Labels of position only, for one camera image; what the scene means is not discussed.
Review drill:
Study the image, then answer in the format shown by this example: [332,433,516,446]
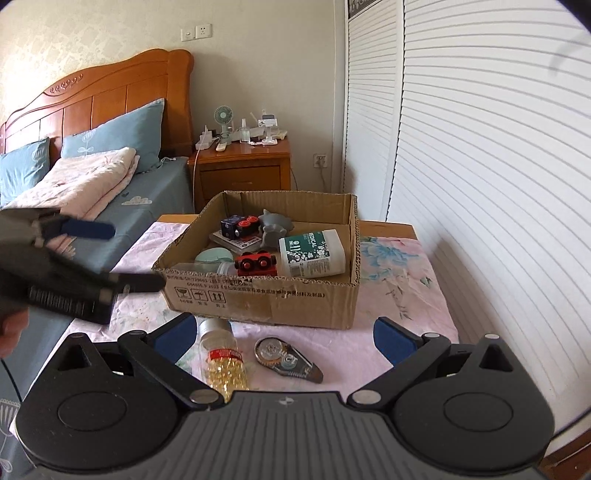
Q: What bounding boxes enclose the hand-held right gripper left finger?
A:
[44,312,220,412]

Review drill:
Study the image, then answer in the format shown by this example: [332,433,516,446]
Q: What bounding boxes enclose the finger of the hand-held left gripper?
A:
[104,271,167,295]
[33,216,117,243]

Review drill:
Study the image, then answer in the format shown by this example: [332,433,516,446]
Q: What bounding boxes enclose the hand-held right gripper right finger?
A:
[347,317,526,412]

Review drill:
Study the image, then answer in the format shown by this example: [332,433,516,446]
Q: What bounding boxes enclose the clear bottle of yellow capsules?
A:
[197,318,250,403]

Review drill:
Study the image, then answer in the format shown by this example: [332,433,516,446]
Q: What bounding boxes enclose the clear plastic bottle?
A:
[172,261,236,278]

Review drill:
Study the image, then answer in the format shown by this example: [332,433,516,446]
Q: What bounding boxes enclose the light blue earbud case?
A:
[193,247,236,265]

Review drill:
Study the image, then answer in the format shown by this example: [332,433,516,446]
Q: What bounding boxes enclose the brown cardboard box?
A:
[152,190,362,331]

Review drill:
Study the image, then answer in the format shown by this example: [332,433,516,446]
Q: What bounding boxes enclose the red toy train car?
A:
[233,250,280,278]

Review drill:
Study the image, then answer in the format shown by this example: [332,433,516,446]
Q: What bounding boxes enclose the clear correction tape dispenser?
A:
[253,336,325,385]

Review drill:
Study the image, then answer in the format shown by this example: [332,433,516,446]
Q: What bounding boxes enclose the black toy train car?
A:
[220,214,261,240]

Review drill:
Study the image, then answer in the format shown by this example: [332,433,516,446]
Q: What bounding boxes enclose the person's left hand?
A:
[0,306,31,359]

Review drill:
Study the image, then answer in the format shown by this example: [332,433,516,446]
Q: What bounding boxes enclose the pink folded quilt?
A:
[2,147,141,221]

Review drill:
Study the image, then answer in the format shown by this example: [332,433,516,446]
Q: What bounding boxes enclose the blue-grey bed sheet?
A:
[0,159,194,480]

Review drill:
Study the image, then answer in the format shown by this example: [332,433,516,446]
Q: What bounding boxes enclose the small blue pillow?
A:
[0,137,51,207]

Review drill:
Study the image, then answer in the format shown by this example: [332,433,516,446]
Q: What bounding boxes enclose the large blue pillow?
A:
[60,98,166,175]

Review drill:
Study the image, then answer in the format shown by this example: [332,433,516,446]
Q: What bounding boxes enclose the white canister with green label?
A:
[278,229,347,280]

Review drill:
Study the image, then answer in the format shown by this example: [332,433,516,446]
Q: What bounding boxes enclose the wooden headboard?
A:
[0,48,195,158]

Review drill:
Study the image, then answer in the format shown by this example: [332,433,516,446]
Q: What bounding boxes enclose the grey shark toy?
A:
[257,209,297,248]

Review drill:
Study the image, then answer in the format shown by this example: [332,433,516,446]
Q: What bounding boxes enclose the wooden nightstand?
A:
[187,137,293,214]

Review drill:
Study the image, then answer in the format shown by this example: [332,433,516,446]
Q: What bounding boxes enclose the white louvered closet door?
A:
[342,0,406,223]
[382,0,591,437]

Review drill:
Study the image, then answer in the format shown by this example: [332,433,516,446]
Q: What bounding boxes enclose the small green desk fan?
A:
[213,106,234,140]

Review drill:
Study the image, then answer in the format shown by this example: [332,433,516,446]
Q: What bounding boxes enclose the white phone stand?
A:
[257,109,281,140]

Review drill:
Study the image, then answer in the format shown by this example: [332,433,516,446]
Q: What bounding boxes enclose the white power cable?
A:
[190,148,205,210]

